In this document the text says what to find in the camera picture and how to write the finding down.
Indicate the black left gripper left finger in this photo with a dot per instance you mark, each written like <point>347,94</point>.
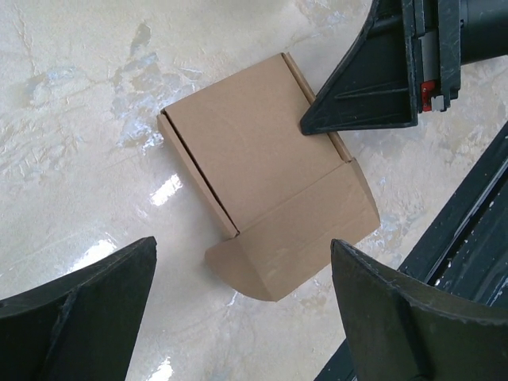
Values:
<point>83,325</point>

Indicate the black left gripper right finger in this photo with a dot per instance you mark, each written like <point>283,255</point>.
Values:
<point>398,328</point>

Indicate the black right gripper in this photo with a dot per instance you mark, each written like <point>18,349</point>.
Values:
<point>406,60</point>

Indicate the brown cardboard box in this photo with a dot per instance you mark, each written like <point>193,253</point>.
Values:
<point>280,196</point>

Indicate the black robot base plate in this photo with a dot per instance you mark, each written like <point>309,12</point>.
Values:
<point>464,251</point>

